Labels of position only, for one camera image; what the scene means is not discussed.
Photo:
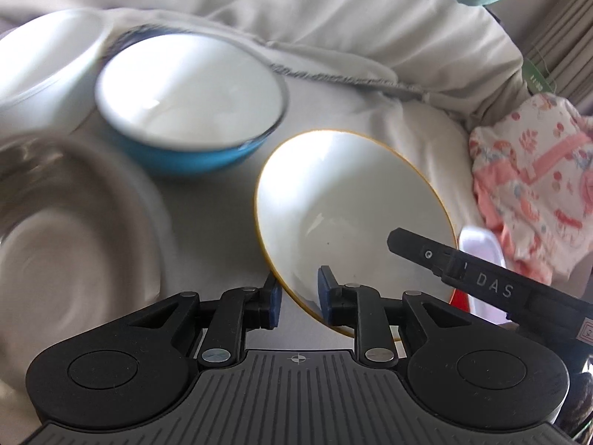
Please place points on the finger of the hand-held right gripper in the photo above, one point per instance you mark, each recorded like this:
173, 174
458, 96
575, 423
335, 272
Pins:
417, 246

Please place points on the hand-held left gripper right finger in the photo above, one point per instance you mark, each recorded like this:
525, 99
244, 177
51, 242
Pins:
324, 297

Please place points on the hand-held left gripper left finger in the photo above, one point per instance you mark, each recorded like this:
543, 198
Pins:
274, 307

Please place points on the white rectangular tray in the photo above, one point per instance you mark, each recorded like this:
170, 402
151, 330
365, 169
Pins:
479, 245

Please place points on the white bowl with orange rim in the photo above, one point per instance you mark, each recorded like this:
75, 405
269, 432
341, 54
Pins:
347, 204

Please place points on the stainless steel bowl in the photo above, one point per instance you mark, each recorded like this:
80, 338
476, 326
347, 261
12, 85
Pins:
69, 250

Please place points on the blue bowl with white inside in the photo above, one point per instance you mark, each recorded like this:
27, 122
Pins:
185, 92

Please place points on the white paper bowl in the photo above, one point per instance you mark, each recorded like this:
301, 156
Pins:
41, 65

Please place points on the grey fringed blanket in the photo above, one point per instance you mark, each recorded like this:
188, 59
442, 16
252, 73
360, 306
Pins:
222, 222

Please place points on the pink printed cloth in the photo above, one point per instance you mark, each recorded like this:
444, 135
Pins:
532, 181

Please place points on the green tag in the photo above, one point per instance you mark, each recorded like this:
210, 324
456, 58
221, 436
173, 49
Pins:
538, 76

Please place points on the light grey sofa cover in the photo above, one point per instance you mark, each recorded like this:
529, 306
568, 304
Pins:
347, 14

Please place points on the grey pleated curtain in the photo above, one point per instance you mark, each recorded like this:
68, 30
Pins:
565, 32

